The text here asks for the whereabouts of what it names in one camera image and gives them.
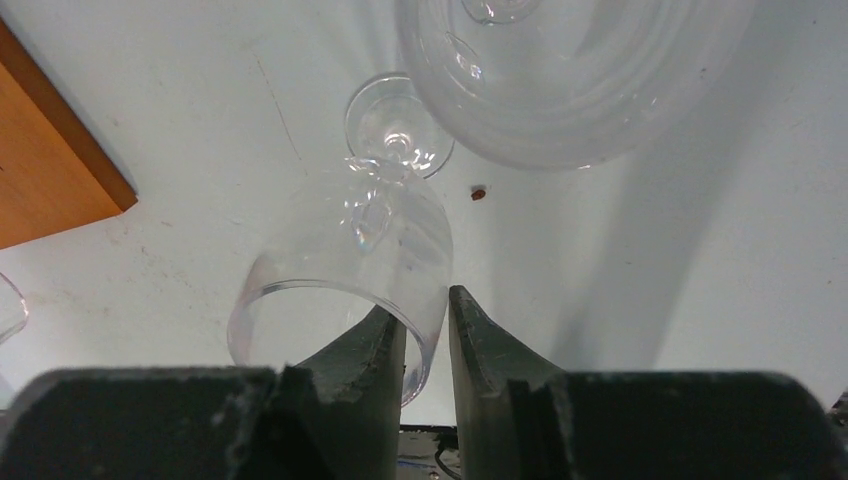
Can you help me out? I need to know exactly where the gold rack wooden base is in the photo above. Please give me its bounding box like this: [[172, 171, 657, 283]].
[[1, 25, 137, 248]]

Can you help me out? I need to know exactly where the clear wine glass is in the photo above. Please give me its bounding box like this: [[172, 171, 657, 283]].
[[394, 0, 755, 170], [1, 274, 29, 414], [227, 72, 454, 404]]

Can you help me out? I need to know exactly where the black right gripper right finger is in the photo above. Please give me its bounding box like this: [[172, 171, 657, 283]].
[[449, 285, 847, 479]]

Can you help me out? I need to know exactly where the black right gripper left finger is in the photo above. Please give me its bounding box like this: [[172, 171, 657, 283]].
[[1, 307, 406, 479]]

